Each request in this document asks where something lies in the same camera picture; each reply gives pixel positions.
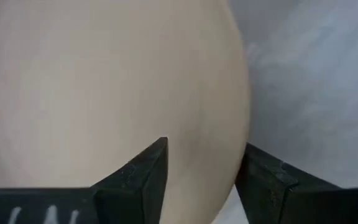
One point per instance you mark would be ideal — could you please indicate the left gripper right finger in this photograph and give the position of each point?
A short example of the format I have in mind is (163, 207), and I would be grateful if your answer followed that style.
(266, 193)

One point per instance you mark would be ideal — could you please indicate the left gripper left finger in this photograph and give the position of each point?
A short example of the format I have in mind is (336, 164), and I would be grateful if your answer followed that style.
(135, 193)

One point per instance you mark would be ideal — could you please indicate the beige plate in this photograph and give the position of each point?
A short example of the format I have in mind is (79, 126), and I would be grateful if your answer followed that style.
(104, 93)

